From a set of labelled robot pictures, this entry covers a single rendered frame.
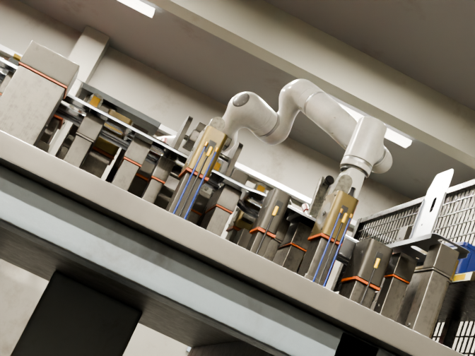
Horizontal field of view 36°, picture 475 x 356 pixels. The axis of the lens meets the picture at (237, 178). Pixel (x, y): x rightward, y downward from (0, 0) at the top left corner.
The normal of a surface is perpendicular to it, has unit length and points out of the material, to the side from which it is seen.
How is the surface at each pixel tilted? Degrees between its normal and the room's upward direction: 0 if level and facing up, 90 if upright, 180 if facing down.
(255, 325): 90
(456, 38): 180
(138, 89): 90
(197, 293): 90
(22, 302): 90
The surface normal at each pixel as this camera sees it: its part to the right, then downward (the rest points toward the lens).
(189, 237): 0.22, -0.24
